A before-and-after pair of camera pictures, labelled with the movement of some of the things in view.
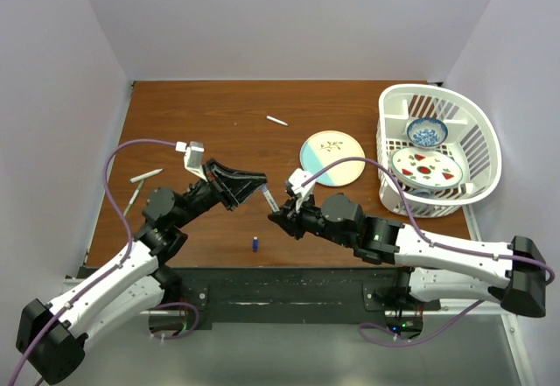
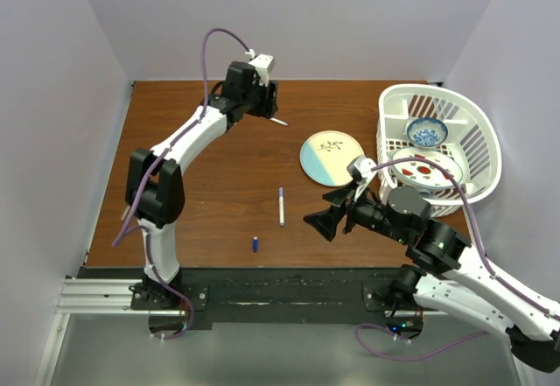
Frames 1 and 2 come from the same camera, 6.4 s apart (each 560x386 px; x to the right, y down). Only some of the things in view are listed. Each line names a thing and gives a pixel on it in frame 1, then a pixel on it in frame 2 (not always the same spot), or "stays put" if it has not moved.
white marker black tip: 276,121 stays put
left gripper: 241,185 → 269,107
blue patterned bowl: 427,132 stays put
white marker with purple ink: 269,199 → 281,206
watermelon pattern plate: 426,167 stays put
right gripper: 290,222 → 325,221
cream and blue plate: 325,149 stays put
